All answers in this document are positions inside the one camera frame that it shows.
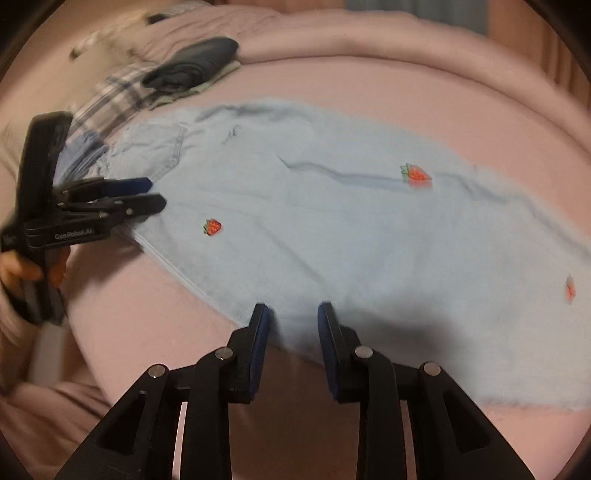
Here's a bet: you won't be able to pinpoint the blue curtain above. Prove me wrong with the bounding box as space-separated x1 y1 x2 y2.
344 0 490 37

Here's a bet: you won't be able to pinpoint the pink duvet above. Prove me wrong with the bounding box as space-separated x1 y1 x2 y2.
134 4 591 155

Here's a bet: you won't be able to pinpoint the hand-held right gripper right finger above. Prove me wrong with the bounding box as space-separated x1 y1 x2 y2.
317 301 539 480

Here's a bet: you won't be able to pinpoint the plaid folded cloth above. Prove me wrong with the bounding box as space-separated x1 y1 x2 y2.
69 62 161 140

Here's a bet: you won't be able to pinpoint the dark grey folded clothing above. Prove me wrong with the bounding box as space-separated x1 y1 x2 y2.
141 37 242 91

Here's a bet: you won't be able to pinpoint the light blue denim pants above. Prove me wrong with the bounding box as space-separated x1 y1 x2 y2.
98 99 591 411

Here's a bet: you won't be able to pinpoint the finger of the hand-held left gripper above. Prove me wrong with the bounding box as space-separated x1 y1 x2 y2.
54 193 168 228
52 176 154 205

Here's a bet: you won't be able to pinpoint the person's left hand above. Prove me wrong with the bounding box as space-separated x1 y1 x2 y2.
0 251 68 296

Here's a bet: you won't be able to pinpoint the blue folded cloth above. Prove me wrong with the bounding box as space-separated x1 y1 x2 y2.
56 130 110 186

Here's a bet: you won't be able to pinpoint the white fluffy item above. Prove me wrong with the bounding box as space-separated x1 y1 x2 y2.
68 23 141 71

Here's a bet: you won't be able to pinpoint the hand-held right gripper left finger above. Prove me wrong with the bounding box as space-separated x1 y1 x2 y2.
54 302 276 480

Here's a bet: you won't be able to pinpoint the pink bed sheet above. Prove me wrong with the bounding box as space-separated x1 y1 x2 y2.
0 55 591 480

